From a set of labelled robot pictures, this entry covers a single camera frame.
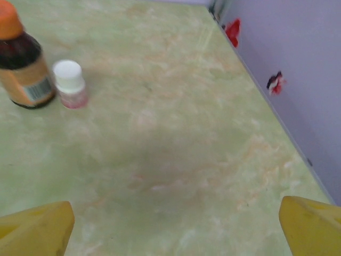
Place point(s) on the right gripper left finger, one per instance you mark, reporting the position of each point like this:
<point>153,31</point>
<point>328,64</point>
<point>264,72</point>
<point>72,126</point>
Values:
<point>32,232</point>

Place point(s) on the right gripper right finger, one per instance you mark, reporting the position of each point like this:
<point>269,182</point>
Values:
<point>311,229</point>

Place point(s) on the brown orange-capped bottle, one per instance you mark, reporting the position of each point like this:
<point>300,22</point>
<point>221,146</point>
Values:
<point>24,72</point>

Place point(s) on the small white-capped pink bottle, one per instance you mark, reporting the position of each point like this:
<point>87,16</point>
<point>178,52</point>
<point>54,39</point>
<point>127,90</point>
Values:
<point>70,85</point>

